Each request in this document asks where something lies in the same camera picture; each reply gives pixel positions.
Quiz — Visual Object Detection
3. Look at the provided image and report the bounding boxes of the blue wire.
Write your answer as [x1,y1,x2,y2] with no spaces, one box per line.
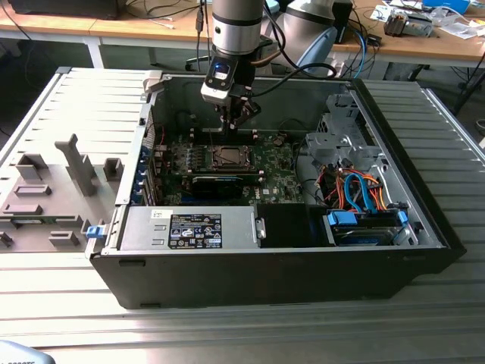
[343,171,374,215]

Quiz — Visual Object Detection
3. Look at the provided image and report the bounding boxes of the grey rounded device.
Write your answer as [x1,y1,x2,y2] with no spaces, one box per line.
[0,340,52,364]

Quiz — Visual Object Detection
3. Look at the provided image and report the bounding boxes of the black office chair base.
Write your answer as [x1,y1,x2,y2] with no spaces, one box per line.
[184,52,213,74]

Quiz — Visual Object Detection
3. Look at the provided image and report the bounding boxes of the blue box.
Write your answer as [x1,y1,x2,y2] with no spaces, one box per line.
[422,0,471,13]

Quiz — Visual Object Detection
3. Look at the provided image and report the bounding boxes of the grey power supply unit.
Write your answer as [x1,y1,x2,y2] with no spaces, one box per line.
[117,206,262,251]

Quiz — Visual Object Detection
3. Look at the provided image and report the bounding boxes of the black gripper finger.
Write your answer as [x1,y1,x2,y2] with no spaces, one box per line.
[214,102,232,140]
[229,95,263,141]

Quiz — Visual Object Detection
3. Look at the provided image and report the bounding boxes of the wooden desk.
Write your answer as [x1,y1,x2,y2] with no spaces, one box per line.
[0,0,214,70]
[329,0,485,69]

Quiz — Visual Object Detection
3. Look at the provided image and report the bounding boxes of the black power supply label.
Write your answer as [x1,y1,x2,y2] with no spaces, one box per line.
[168,212,224,250]

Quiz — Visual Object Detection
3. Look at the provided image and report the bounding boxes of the hard disk in blue carrier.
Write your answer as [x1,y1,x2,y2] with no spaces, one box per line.
[321,210,410,247]

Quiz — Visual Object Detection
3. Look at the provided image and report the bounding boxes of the red orange wire bundle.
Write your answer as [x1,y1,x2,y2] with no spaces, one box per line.
[318,168,344,204]

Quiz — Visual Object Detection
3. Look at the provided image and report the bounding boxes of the CPU socket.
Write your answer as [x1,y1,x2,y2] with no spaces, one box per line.
[211,145,254,171]

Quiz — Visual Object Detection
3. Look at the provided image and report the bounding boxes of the metal socket cover frame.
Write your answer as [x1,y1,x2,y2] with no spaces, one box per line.
[214,145,253,171]

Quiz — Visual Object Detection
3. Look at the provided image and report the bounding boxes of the white paper documents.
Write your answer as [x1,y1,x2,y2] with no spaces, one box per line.
[435,13,485,41]

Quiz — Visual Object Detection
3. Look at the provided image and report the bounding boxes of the black PC case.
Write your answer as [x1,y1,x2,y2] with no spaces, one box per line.
[85,71,467,310]

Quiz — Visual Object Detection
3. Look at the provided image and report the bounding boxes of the silver metal drive cage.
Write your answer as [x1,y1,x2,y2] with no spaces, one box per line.
[302,93,421,243]

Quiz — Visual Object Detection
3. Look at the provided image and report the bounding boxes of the white plastic item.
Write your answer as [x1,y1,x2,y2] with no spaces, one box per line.
[326,59,346,79]

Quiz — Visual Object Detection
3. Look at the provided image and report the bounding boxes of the black plastic shroud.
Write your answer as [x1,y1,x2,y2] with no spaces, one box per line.
[255,203,329,248]

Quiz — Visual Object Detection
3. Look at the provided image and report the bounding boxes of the grey parts rack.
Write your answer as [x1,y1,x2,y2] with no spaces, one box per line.
[0,133,126,253]

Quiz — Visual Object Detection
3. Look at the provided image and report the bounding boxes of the grey case handle latch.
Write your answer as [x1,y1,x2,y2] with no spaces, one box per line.
[142,70,164,102]

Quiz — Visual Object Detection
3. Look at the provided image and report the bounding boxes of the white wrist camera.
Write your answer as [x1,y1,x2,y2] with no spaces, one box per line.
[199,59,239,104]

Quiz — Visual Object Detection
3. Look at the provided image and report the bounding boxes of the green motherboard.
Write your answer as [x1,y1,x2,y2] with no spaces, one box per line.
[149,128,306,208]

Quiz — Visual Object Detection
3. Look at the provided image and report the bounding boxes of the CPU cooler heatsink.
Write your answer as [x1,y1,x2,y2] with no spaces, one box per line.
[383,10,435,39]

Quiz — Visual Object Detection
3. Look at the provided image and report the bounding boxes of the black graphics card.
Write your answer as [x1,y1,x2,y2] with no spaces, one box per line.
[189,174,246,200]

